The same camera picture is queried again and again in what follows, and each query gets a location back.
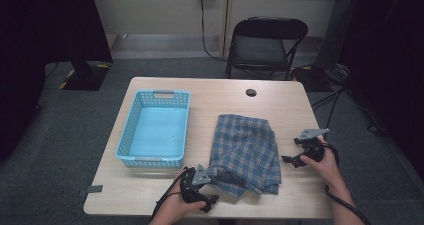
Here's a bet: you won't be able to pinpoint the black folding chair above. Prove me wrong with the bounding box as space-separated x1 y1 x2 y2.
225 16 310 82

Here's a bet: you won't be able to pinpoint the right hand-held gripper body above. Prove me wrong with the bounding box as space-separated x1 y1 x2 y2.
298 127 331 163

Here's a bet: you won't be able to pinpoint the dark curtain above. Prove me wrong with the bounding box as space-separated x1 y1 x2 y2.
339 0 424 183
0 0 114 163

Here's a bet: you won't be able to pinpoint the black tripod legs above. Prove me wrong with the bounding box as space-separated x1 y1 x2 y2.
311 84 388 140

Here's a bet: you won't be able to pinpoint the person's left hand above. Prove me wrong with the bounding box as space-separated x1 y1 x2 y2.
154 169 207 225

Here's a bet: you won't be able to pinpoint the hand-held gripper black cable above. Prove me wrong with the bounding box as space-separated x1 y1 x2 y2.
150 166 196 222
320 142 372 225

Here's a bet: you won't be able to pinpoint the black wall socket cable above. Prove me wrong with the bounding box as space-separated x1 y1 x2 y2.
198 0 230 63

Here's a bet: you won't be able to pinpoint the blue plaid cloth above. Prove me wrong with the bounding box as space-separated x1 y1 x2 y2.
207 113 283 199

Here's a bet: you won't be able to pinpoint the light blue plastic basket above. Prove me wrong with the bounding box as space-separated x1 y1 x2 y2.
114 89 192 169

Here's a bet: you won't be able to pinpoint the black floor stand base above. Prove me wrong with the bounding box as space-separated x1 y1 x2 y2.
289 65 335 93

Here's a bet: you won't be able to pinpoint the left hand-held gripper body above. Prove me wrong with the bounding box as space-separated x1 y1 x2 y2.
180 164 213 205

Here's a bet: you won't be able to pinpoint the left hand-held gripper black cable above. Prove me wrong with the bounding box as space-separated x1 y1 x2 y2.
150 166 196 222

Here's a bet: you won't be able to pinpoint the grey upright panel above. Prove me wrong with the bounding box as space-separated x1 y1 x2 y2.
313 0 355 71

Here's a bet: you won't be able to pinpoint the right hand-held gripper black cable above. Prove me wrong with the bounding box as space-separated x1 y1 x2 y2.
320 142 372 225

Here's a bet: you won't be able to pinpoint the person's right hand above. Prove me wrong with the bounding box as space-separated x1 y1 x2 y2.
299 136 345 192

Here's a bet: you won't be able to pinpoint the black stand base yellow tape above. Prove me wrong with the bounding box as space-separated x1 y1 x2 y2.
58 60 111 92

